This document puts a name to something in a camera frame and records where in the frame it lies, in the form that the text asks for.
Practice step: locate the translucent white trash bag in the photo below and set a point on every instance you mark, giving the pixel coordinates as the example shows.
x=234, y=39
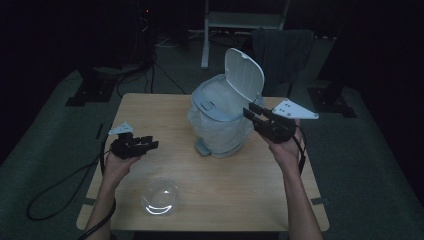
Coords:
x=220, y=133

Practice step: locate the grey metal table frame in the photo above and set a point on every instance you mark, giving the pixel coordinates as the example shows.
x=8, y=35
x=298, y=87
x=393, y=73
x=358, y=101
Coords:
x=240, y=20

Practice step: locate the grey tape strip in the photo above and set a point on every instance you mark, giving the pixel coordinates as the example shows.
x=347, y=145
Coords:
x=320, y=201
x=88, y=201

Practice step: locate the dark cloth on chair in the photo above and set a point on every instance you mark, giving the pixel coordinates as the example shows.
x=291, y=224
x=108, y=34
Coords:
x=283, y=53

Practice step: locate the white pedal trash can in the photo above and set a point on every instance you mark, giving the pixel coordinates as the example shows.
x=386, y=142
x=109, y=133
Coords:
x=243, y=75

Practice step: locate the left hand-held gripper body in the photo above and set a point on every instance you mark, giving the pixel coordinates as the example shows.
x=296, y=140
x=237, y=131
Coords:
x=126, y=146

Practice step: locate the person's left hand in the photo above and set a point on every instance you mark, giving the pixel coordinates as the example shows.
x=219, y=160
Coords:
x=116, y=168

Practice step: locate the black stand base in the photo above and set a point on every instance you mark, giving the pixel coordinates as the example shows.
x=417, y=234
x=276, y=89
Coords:
x=91, y=91
x=331, y=101

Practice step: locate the person's right hand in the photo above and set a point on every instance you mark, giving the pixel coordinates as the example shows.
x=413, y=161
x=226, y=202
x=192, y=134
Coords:
x=290, y=153

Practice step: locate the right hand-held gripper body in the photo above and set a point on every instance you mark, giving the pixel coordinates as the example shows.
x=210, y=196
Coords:
x=278, y=130

